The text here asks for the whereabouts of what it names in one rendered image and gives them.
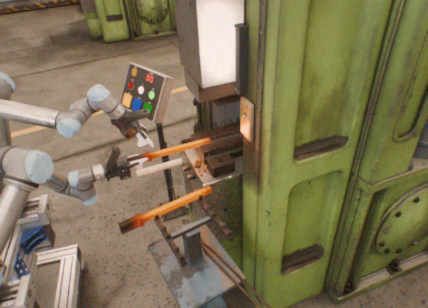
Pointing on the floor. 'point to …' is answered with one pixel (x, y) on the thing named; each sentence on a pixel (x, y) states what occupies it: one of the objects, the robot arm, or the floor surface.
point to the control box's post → (168, 168)
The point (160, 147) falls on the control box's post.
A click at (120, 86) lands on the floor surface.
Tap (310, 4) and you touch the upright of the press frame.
